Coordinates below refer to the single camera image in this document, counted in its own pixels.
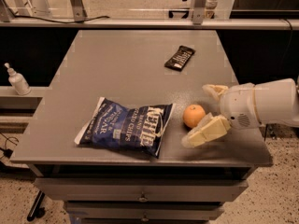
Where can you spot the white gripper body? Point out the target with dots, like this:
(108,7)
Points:
(237,105)

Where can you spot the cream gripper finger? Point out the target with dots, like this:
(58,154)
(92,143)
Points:
(214,91)
(208,129)

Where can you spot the orange fruit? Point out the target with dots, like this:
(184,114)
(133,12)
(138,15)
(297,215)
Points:
(192,115)

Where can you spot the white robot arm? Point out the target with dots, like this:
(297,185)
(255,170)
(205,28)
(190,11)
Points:
(276,102)

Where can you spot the blue Kettle chip bag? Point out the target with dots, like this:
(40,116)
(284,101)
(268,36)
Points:
(114,126)

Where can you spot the black snack bar wrapper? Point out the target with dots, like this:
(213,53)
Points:
(180,58)

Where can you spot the grey drawer cabinet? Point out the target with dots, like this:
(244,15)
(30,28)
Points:
(127,67)

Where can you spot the grey drawer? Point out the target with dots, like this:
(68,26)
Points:
(141,190)
(144,211)

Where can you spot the top grey drawer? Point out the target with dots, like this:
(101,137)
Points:
(141,190)

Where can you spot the white pump bottle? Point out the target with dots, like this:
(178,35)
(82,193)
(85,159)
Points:
(17,81)

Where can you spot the grey metal post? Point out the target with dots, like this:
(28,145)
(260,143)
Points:
(198,11)

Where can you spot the grey metal bracket leg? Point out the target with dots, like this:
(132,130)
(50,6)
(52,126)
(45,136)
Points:
(79,12)

